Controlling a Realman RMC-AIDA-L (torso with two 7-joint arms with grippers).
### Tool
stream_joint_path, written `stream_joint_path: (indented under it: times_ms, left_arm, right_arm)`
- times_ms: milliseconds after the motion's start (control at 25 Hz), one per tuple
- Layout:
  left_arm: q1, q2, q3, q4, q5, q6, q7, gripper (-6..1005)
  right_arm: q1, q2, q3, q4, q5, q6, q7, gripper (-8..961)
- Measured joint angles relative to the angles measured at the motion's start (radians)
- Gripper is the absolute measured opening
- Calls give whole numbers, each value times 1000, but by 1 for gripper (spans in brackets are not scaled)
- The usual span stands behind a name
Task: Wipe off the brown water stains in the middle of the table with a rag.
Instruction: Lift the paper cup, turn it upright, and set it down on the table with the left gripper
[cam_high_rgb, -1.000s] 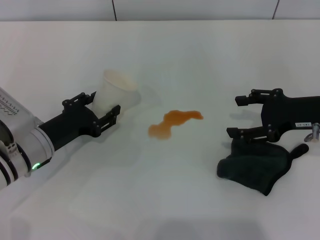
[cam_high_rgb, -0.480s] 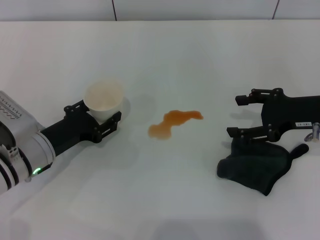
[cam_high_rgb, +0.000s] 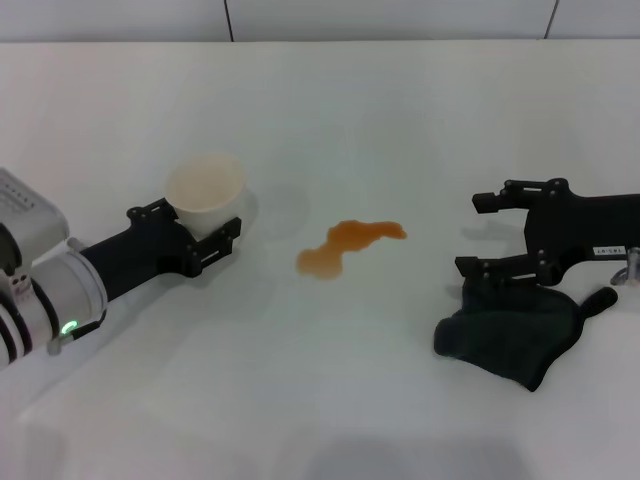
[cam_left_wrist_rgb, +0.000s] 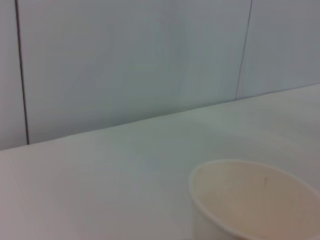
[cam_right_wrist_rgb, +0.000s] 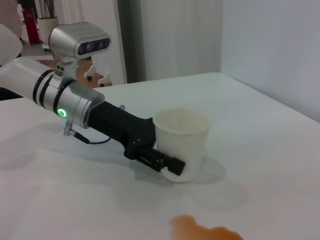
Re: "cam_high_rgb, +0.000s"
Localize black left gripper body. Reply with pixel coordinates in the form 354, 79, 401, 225
79, 202, 202, 302

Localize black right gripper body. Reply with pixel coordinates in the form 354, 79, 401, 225
523, 176, 640, 287

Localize white paper cup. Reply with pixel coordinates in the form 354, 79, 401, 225
164, 153, 259, 242

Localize dark blue rag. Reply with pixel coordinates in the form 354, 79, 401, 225
432, 277, 620, 394

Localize brown water stain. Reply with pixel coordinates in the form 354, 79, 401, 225
296, 219, 409, 281

